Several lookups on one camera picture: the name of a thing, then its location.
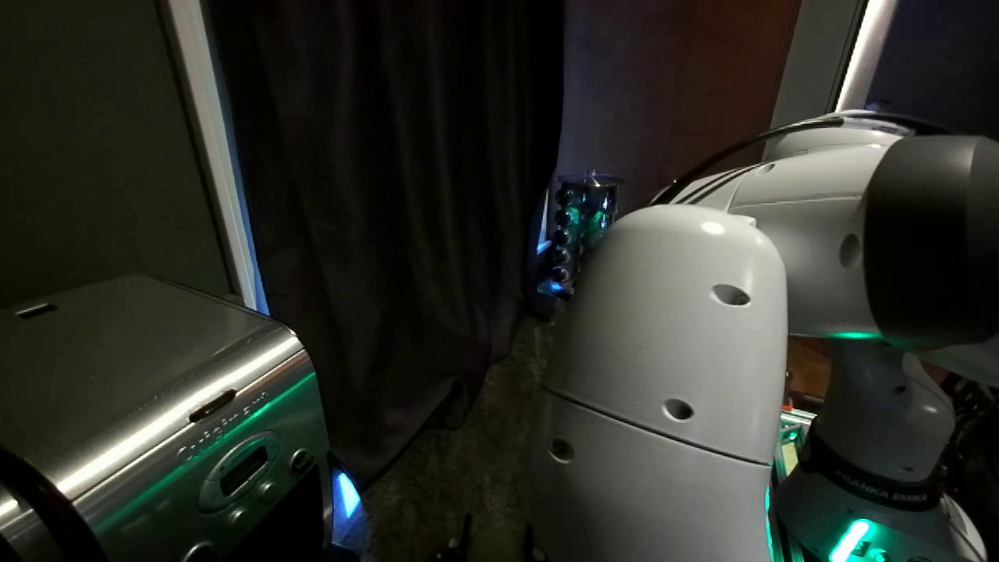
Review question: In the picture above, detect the metal spice rack carousel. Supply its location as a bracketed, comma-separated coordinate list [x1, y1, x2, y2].
[522, 169, 625, 323]

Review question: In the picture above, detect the dark curtain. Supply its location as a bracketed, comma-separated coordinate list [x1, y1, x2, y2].
[203, 0, 571, 483]

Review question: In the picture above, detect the small box with green label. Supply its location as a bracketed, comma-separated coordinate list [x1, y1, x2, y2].
[771, 403, 820, 483]

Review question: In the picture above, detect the silver toaster oven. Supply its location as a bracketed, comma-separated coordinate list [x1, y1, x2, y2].
[0, 271, 369, 562]

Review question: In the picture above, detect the white vertical frame strip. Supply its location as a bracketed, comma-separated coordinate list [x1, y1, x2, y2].
[155, 0, 275, 320]

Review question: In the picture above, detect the white metal post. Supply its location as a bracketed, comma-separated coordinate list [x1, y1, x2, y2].
[828, 0, 902, 117]

